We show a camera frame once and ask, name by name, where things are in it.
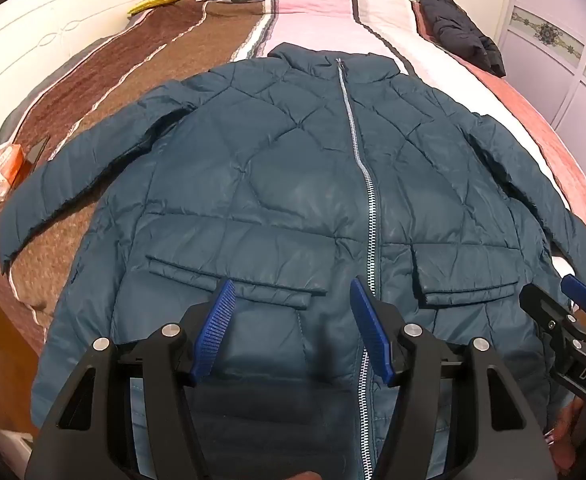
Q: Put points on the person's right hand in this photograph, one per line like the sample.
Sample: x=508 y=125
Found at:
x=568 y=435

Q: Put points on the lilac wardrobe with floral trim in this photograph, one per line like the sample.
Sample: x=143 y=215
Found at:
x=563 y=55

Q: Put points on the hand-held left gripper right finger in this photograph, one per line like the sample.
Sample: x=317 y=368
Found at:
x=370 y=330

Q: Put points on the teal quilted puffer jacket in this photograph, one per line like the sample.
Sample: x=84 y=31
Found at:
x=273 y=185

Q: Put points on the black puffer jacket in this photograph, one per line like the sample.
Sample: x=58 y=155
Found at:
x=455 y=25

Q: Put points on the orange and white packet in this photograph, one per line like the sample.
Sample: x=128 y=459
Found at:
x=2 y=165

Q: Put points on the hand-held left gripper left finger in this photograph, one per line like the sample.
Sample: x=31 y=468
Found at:
x=215 y=320

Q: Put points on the brown and pink patchwork blanket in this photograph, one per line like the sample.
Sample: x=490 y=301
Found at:
x=173 y=45

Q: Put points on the white bed headboard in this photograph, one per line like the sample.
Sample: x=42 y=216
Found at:
x=38 y=25

